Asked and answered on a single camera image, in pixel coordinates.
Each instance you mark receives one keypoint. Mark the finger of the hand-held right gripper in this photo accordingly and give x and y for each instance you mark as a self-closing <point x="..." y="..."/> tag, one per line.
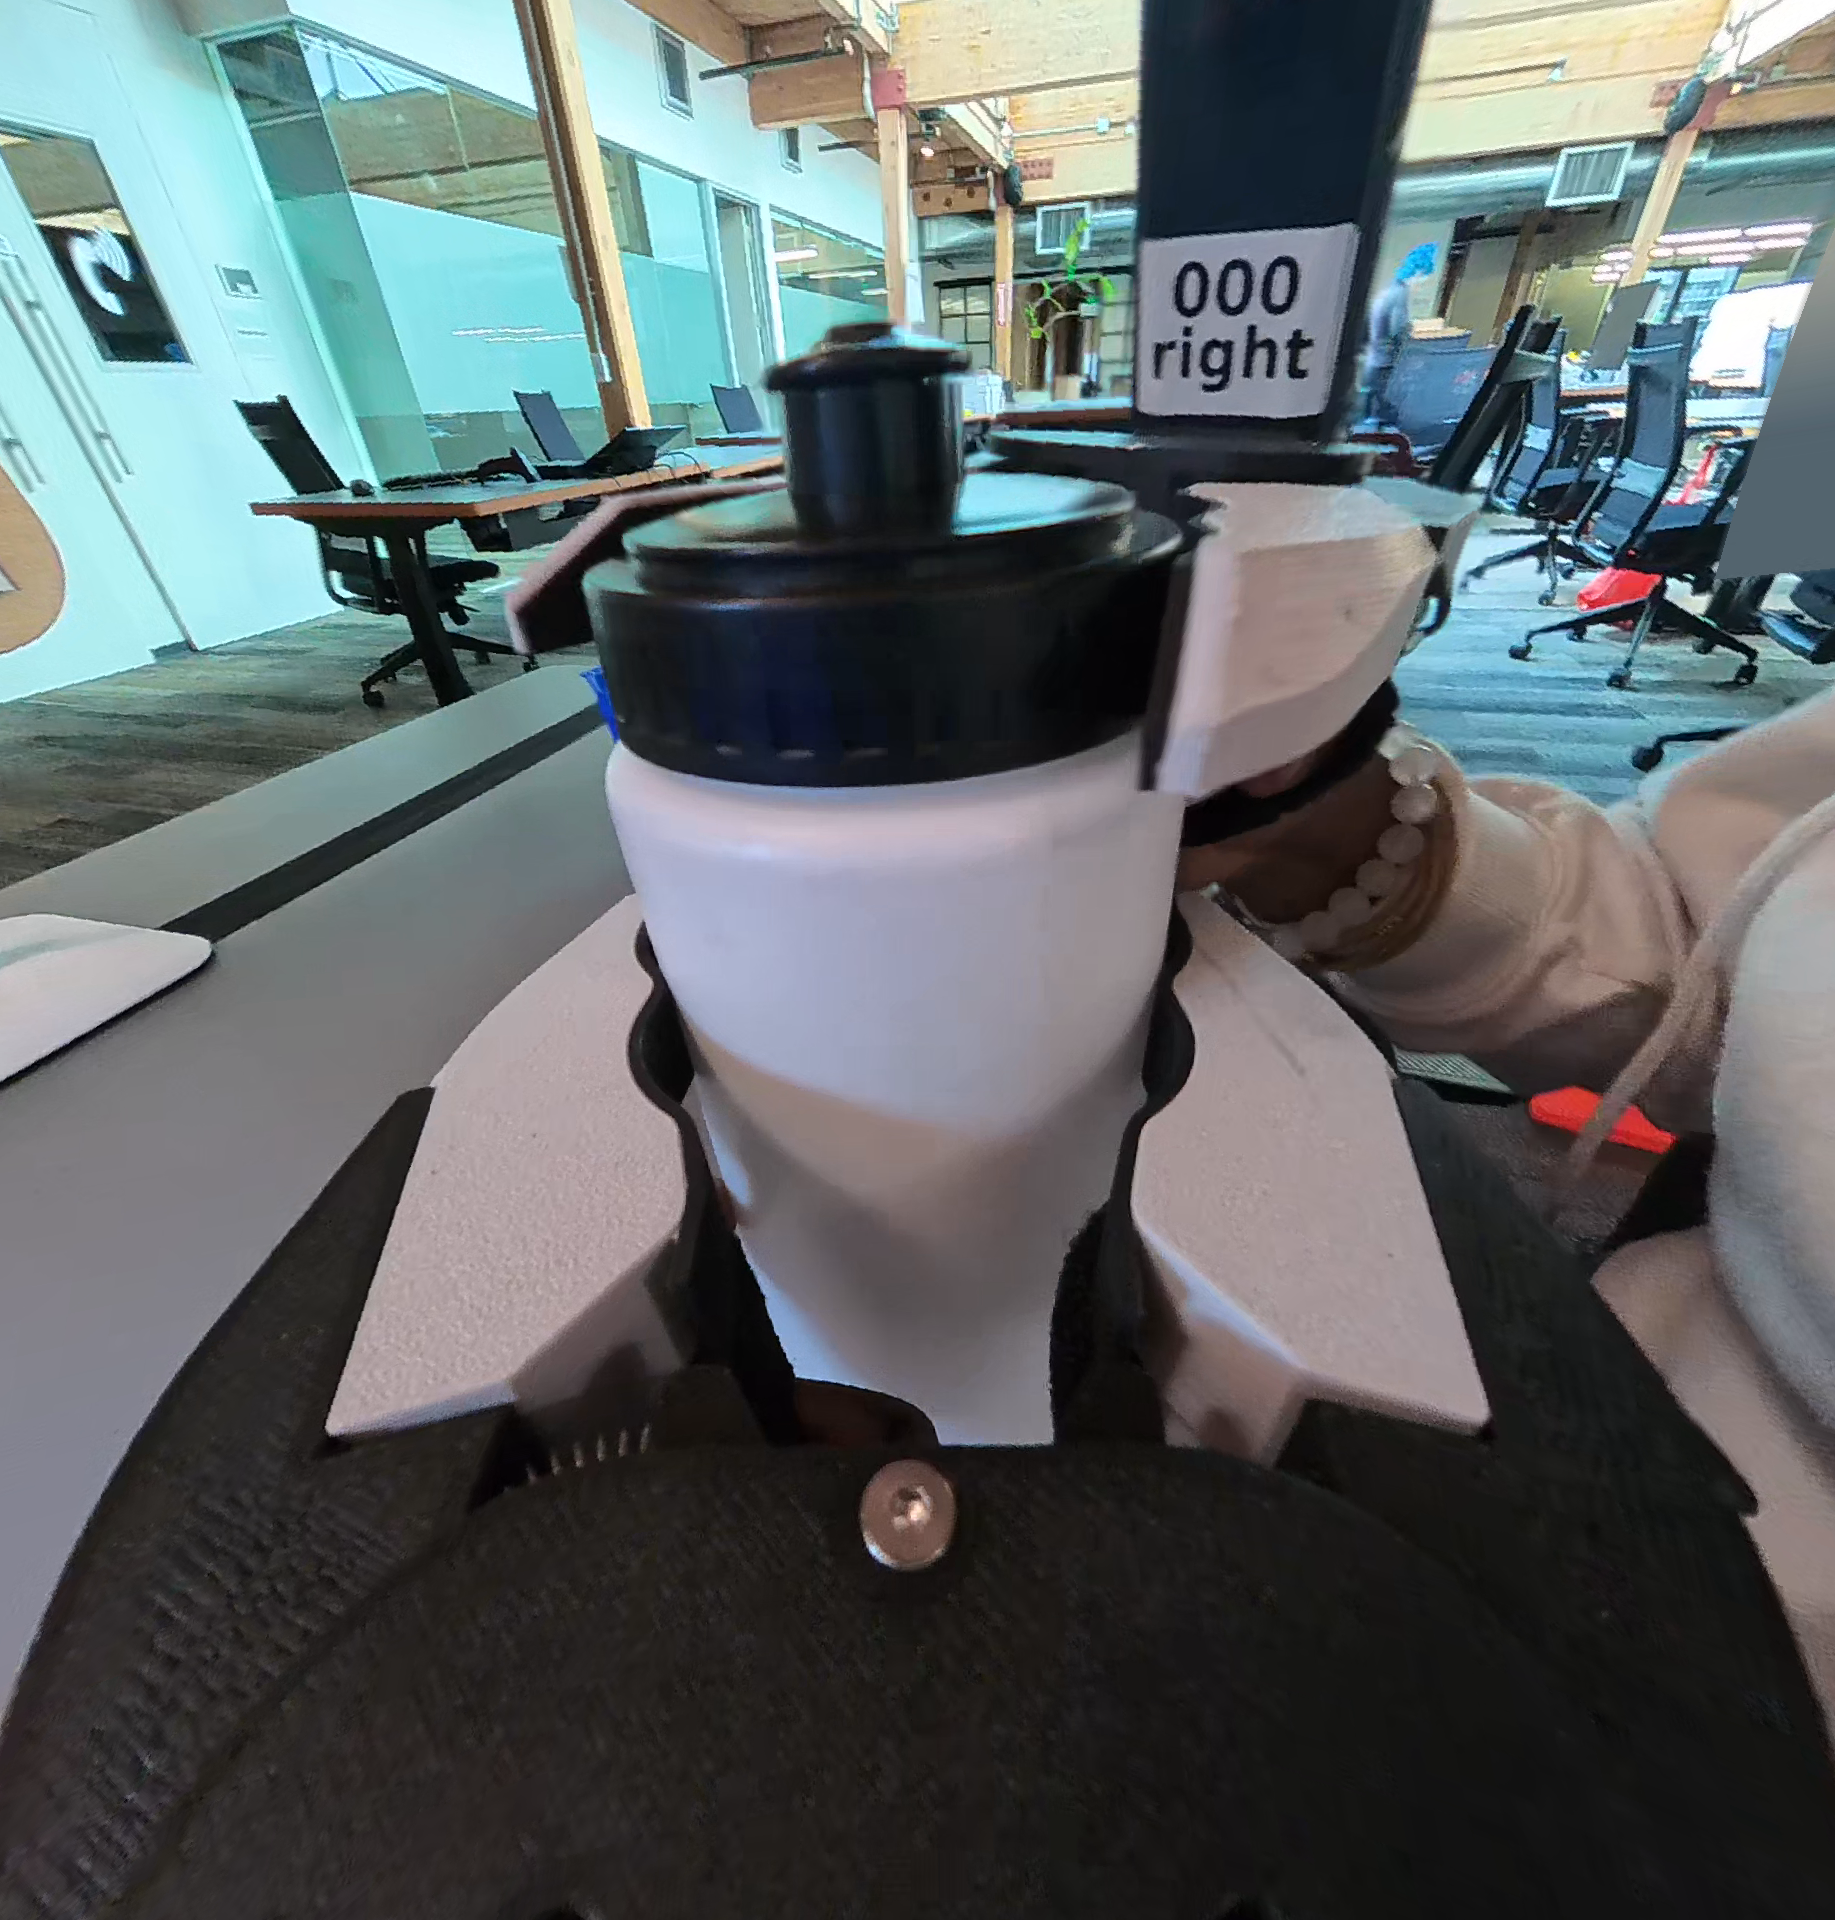
<point x="1293" y="630"/>
<point x="572" y="578"/>

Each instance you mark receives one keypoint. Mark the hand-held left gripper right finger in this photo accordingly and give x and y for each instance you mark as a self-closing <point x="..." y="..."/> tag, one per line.
<point x="1293" y="1202"/>

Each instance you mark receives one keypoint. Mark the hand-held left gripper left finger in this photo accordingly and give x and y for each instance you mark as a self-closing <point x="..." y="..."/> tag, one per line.
<point x="528" y="1202"/>

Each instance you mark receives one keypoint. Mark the black bottle lid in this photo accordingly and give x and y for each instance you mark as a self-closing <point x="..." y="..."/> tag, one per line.
<point x="887" y="662"/>

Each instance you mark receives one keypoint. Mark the white plastic bottle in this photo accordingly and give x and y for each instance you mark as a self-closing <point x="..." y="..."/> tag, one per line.
<point x="903" y="975"/>

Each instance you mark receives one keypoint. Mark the person's right hand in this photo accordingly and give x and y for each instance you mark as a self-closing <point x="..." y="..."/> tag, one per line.
<point x="1308" y="855"/>

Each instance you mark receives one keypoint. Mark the person's left hand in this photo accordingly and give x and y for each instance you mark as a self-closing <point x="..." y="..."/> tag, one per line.
<point x="858" y="1418"/>

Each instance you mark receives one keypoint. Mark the black laptop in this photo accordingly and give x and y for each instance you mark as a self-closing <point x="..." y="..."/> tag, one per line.
<point x="632" y="446"/>

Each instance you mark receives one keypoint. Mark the wooden desk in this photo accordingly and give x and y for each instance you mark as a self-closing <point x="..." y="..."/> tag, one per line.
<point x="408" y="502"/>

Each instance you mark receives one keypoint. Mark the green plant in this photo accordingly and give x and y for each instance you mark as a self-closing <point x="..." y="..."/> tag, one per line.
<point x="1068" y="285"/>

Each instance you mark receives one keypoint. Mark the orange sheet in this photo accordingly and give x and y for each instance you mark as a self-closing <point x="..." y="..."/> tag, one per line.
<point x="1591" y="1117"/>

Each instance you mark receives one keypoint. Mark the red bag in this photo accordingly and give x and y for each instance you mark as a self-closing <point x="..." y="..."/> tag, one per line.
<point x="1619" y="589"/>

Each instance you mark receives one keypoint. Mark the wooden pillar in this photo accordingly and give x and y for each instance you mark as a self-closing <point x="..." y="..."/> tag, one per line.
<point x="588" y="227"/>
<point x="895" y="227"/>
<point x="1664" y="203"/>

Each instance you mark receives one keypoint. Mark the row of black office chairs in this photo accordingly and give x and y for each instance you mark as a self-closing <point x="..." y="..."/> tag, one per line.
<point x="1650" y="497"/>

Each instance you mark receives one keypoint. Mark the white door with window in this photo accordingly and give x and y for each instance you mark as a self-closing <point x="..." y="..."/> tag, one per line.
<point x="107" y="497"/>

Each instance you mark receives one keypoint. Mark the wooden sign board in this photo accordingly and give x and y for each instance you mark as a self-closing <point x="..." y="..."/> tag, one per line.
<point x="8" y="572"/>

